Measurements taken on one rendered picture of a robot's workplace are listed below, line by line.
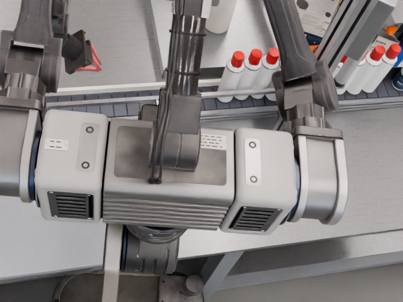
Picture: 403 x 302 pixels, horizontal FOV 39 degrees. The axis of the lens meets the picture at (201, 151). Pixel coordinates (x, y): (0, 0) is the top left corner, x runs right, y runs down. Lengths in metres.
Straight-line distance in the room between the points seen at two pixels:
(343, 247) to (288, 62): 1.42
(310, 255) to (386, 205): 0.61
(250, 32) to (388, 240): 1.08
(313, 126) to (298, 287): 1.57
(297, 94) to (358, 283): 1.65
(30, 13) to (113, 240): 0.45
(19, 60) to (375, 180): 1.16
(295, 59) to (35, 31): 0.46
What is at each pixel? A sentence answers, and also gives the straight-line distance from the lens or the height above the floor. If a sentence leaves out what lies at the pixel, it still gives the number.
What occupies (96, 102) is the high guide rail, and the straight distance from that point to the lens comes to 1.57.
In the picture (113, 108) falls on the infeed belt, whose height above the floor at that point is 0.88.
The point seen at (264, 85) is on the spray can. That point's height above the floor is 0.96.
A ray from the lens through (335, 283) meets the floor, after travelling 2.56.
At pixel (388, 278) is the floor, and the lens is 2.67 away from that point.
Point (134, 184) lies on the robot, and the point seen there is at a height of 1.52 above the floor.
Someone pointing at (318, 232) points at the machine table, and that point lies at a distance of 1.66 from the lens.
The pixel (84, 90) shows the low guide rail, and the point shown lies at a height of 0.91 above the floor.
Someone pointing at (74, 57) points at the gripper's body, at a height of 1.15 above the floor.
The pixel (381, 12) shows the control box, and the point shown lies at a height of 1.45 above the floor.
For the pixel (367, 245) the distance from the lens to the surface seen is 2.42.
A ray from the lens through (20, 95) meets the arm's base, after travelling 0.96.
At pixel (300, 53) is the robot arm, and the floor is 1.51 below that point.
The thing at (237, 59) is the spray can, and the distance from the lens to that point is 1.55.
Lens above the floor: 2.29
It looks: 61 degrees down
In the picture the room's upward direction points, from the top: 20 degrees clockwise
